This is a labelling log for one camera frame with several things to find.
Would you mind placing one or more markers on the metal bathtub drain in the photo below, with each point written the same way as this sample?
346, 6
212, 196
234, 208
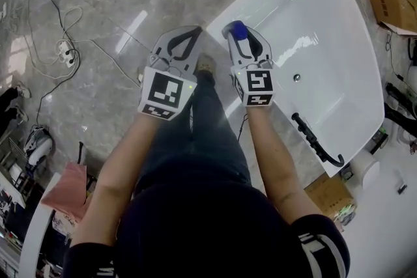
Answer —
296, 77

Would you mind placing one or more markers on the white bathtub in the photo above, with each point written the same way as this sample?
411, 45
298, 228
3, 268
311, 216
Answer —
319, 26

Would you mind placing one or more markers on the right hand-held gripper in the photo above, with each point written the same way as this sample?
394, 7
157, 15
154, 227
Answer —
259, 81

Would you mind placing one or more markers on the white and black machine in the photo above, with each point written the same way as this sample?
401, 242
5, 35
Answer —
38, 144

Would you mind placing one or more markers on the white curved table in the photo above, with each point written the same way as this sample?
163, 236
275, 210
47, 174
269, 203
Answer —
34, 231

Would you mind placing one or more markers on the white cylindrical bin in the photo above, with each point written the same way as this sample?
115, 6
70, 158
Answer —
366, 169

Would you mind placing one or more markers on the small cardboard box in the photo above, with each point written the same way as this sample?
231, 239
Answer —
329, 197

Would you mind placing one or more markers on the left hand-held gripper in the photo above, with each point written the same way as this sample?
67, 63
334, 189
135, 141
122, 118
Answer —
163, 91

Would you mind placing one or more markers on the person's dark top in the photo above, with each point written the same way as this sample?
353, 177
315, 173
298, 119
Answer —
202, 231

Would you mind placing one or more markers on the black bathtub faucet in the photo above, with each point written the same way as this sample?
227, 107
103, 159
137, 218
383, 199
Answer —
312, 136

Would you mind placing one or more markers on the person's blue jeans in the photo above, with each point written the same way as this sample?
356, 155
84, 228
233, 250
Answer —
202, 133

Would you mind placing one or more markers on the person's right forearm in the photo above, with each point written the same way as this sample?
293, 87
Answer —
280, 159

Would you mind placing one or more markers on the pink cloth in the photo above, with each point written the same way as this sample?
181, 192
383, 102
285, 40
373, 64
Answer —
66, 193

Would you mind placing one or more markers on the white power strip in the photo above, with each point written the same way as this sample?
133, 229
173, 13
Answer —
66, 53

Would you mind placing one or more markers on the black equipment pile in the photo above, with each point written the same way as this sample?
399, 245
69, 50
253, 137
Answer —
400, 104

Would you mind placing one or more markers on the person's left forearm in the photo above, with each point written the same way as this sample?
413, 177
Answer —
120, 166

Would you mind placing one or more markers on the person's brown shoe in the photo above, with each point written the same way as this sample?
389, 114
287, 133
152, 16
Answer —
206, 63

